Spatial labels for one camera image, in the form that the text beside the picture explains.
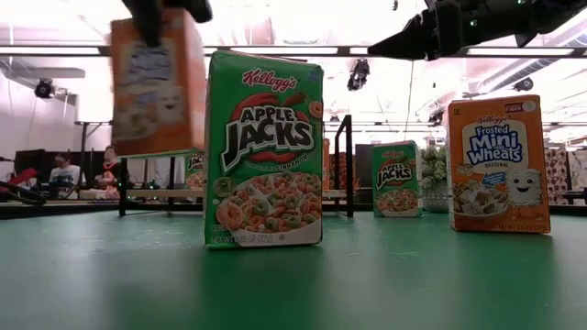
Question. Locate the small potted green plant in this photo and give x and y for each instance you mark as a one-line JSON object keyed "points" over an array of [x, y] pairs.
{"points": [[435, 192]]}

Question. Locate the orange Mini Wheats cereal box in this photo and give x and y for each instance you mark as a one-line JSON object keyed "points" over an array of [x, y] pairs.
{"points": [[158, 101], [326, 165], [497, 183]]}

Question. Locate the black metal rig frame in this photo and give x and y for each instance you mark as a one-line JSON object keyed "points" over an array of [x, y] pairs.
{"points": [[69, 210]]}

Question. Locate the black ceiling spotlight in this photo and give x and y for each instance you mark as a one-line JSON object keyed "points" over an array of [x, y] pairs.
{"points": [[523, 84], [358, 75], [44, 88]]}

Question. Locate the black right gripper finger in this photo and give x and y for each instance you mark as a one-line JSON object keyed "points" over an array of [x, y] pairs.
{"points": [[413, 34], [417, 52]]}

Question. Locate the red angled bar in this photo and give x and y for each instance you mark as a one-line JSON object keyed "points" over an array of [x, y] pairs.
{"points": [[23, 176]]}

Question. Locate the red floral patterned cloth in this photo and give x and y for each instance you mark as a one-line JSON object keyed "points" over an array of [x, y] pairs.
{"points": [[556, 176]]}

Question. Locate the pale leaf patterned cloth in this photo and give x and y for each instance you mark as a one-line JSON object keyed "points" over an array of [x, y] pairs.
{"points": [[579, 169]]}

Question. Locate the green table mat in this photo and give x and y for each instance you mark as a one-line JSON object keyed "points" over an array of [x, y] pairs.
{"points": [[293, 284]]}

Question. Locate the black partition screen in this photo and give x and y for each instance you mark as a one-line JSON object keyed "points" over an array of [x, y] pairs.
{"points": [[32, 160]]}

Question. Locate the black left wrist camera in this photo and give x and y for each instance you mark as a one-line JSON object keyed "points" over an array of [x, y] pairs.
{"points": [[197, 10]]}

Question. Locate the wooden shelf with black frame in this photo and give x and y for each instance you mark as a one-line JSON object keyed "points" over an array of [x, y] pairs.
{"points": [[156, 193]]}

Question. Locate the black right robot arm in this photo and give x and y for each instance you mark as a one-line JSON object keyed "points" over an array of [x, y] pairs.
{"points": [[550, 14]]}

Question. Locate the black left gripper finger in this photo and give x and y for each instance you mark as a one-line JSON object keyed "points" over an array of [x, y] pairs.
{"points": [[147, 23]]}

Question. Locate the person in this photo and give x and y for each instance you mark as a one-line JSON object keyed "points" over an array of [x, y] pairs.
{"points": [[110, 169], [64, 176]]}

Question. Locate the green Apple Jacks cereal box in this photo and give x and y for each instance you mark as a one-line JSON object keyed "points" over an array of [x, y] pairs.
{"points": [[396, 179], [263, 151], [196, 169]]}

